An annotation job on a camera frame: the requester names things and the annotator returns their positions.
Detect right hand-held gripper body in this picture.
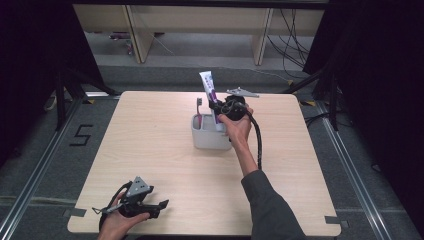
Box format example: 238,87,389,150
216,87,260,122

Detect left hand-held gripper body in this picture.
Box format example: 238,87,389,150
91,175,162,220

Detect pink toothbrush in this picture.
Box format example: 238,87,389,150
195,97,204,130

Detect white and purple toothpaste tube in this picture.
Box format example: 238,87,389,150
199,70,226,132

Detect grey toothbrush holder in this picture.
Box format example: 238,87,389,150
190,113,233,151

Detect person's right hand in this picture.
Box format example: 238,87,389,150
218,104,255,151

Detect person's left hand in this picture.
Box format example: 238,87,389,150
97,193,152,240

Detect grey tape strip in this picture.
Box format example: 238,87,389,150
62,207,87,219
324,215,350,230

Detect black tape floor mark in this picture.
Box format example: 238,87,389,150
69,124,95,147

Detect black metal stand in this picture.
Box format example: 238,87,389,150
54,67,122,132
281,64,340,132

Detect black curtain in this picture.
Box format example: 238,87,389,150
0,0,105,168
302,0,424,229

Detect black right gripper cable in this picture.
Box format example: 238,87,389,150
244,104,264,171

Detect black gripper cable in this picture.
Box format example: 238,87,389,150
244,104,264,171
98,180,134,232

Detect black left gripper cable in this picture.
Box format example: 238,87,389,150
98,180,134,232

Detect bundle of black cables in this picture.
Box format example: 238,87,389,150
266,8,313,80

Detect metal floor rail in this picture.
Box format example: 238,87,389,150
314,99,395,240
0,96,83,240

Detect white cable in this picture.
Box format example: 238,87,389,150
43,93,60,113

